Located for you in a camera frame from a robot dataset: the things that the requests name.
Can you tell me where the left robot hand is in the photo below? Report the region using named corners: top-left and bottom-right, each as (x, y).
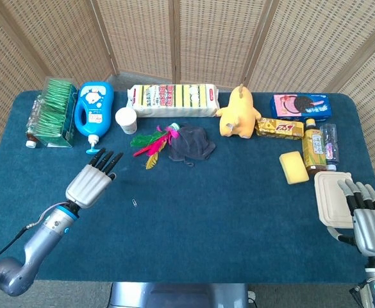
top-left (65, 148), bottom-right (124, 209)

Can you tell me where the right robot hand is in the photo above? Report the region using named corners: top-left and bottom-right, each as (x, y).
top-left (327, 179), bottom-right (375, 257)

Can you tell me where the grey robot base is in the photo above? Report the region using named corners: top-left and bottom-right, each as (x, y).
top-left (108, 282), bottom-right (251, 308)

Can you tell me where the white paper cup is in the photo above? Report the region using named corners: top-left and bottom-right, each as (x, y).
top-left (115, 107), bottom-right (138, 135)

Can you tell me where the beige takeaway food container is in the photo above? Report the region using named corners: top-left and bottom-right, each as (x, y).
top-left (313, 171), bottom-right (354, 229)

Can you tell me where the colourful feather shuttlecock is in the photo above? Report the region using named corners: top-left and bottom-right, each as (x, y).
top-left (129, 122), bottom-right (181, 170)

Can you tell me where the blue detergent pump bottle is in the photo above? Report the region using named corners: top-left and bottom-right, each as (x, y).
top-left (74, 81), bottom-right (115, 155)

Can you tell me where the clear box of green packets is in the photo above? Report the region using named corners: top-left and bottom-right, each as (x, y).
top-left (33, 77), bottom-right (78, 149)

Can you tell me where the clear bottle with white cap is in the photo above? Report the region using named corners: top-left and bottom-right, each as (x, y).
top-left (25, 94), bottom-right (47, 149)

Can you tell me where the clear bottle with purple label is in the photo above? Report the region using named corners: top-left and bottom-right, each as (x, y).
top-left (319, 123), bottom-right (340, 172)

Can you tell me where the brown tea drink bottle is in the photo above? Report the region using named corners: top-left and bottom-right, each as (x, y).
top-left (302, 118), bottom-right (328, 177)

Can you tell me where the yellow sponge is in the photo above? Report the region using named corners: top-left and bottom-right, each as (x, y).
top-left (278, 151), bottom-right (310, 185)

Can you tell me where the dark grey cloth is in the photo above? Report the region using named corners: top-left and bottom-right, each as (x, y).
top-left (168, 124), bottom-right (217, 167)

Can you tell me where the pack of yellow sponges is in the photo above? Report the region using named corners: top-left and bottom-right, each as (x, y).
top-left (126, 83), bottom-right (221, 119)

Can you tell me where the yellow biscuit box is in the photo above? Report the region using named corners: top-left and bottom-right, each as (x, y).
top-left (255, 117), bottom-right (304, 141)

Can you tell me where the blue cookie box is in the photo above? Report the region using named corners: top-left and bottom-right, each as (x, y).
top-left (269, 93), bottom-right (332, 122)

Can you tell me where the yellow plush toy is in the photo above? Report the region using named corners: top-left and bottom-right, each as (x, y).
top-left (215, 83), bottom-right (262, 139)

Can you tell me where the woven rattan folding screen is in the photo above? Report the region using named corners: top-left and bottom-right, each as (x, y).
top-left (0, 0), bottom-right (375, 212)

